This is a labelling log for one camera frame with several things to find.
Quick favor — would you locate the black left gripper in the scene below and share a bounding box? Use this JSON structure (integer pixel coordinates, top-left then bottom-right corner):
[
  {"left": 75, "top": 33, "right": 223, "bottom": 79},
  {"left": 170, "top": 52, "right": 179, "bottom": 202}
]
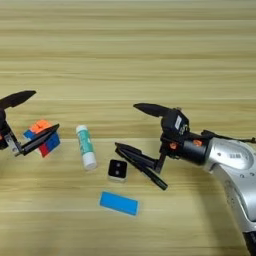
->
[{"left": 0, "top": 89, "right": 61, "bottom": 158}]

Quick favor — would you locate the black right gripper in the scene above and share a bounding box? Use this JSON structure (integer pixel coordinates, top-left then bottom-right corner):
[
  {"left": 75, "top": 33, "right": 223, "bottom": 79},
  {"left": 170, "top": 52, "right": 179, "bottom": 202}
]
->
[{"left": 114, "top": 102, "right": 210, "bottom": 175}]

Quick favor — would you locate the multicolour puzzle cube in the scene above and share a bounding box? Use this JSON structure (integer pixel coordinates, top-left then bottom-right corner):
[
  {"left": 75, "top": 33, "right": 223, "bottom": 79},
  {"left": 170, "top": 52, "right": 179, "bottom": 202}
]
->
[{"left": 23, "top": 119, "right": 62, "bottom": 158}]

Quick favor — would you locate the white green glue stick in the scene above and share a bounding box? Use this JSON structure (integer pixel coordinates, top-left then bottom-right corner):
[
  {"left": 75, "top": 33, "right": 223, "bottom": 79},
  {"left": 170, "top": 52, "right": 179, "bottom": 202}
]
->
[{"left": 75, "top": 124, "right": 99, "bottom": 171}]

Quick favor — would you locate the blue rectangular eraser block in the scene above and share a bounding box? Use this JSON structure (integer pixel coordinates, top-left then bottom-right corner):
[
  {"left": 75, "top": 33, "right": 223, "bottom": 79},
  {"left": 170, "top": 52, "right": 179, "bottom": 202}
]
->
[{"left": 99, "top": 190, "right": 140, "bottom": 217}]

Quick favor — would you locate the black box with white label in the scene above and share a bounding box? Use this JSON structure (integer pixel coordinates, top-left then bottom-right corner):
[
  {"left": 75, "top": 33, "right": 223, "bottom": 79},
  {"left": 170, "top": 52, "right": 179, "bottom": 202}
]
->
[{"left": 161, "top": 108, "right": 190, "bottom": 141}]

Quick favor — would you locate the small black white square block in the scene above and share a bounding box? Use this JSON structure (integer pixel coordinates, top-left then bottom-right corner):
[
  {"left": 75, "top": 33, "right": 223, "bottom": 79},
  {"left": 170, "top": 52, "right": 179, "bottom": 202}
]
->
[{"left": 107, "top": 158, "right": 129, "bottom": 183}]

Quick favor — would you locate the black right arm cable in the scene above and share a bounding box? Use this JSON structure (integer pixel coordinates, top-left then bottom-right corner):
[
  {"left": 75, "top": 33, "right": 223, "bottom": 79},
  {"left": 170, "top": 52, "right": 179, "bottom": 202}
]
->
[{"left": 199, "top": 129, "right": 256, "bottom": 145}]

